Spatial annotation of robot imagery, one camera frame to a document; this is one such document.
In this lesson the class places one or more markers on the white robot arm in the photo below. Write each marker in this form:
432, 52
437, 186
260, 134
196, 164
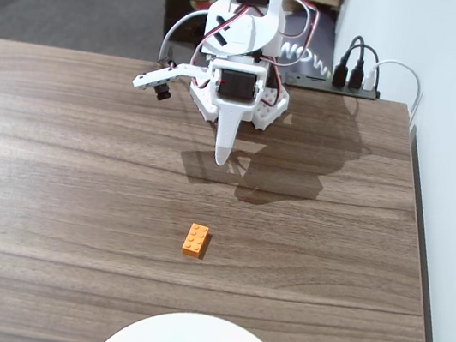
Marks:
254, 32

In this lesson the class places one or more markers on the orange lego block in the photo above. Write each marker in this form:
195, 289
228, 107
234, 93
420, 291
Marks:
196, 240

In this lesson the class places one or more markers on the wrist camera on white bracket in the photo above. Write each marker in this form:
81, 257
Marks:
156, 77

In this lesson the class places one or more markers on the dark bag with white print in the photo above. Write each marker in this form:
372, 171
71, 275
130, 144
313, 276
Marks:
324, 43

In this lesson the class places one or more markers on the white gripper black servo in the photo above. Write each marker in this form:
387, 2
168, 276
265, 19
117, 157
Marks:
236, 86

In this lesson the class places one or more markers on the black power strip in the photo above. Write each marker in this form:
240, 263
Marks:
311, 82

